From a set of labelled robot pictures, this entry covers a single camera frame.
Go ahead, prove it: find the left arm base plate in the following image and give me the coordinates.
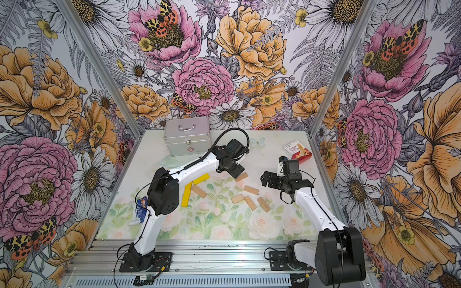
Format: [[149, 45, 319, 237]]
[[119, 252, 173, 273]]

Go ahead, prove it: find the red white snack box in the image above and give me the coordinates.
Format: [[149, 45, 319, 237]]
[[283, 140, 312, 164]]

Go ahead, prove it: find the wooden block diagonal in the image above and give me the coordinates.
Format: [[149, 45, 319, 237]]
[[244, 196, 257, 211]]

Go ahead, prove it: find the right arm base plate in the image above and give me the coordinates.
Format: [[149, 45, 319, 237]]
[[267, 250, 315, 272]]

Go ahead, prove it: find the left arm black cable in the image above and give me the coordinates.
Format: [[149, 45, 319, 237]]
[[179, 127, 251, 174]]

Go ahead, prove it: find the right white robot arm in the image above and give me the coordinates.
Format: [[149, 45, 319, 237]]
[[261, 172, 366, 286]]

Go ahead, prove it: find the small green circuit board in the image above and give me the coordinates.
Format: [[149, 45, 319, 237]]
[[133, 275, 156, 287]]

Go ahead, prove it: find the silver metal case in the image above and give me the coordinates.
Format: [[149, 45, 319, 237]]
[[164, 116, 212, 157]]

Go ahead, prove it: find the yellow long block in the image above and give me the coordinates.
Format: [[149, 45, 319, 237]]
[[193, 174, 210, 186]]

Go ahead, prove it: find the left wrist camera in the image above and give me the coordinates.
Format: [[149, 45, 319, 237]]
[[224, 139, 249, 161]]

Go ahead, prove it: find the blue card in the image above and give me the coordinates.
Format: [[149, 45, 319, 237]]
[[135, 196, 148, 224]]

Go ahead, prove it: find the aluminium front rail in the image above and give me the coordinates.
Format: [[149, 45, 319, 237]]
[[64, 239, 372, 277]]

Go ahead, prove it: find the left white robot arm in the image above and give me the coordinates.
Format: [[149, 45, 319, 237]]
[[123, 154, 244, 271]]

